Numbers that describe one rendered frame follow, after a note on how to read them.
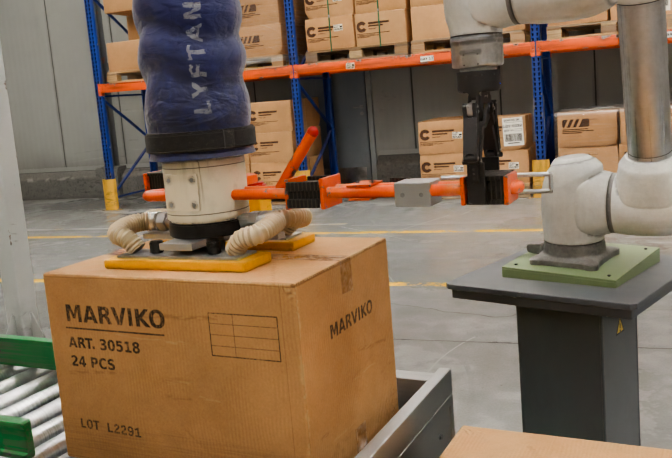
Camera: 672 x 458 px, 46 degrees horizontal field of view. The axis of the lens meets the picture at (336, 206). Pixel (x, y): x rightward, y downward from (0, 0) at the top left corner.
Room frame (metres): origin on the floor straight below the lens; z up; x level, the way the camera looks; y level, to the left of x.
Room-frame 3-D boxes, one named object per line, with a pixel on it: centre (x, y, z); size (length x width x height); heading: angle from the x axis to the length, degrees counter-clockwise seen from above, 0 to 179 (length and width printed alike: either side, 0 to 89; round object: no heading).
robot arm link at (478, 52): (1.40, -0.27, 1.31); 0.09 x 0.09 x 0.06
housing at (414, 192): (1.44, -0.15, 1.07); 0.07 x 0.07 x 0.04; 64
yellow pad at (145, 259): (1.56, 0.31, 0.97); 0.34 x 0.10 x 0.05; 64
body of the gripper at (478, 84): (1.40, -0.27, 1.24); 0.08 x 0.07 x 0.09; 153
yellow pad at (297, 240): (1.73, 0.22, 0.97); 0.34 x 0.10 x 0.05; 64
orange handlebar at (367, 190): (1.67, 0.04, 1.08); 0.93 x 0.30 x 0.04; 64
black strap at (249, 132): (1.65, 0.26, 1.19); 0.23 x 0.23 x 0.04
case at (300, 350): (1.65, 0.26, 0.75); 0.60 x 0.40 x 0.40; 63
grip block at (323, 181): (1.54, 0.04, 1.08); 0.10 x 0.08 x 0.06; 154
